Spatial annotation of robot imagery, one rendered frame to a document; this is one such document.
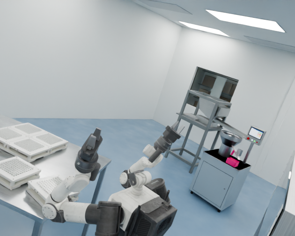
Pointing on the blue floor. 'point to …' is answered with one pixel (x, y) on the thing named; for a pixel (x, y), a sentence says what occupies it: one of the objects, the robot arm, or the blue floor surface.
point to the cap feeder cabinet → (218, 179)
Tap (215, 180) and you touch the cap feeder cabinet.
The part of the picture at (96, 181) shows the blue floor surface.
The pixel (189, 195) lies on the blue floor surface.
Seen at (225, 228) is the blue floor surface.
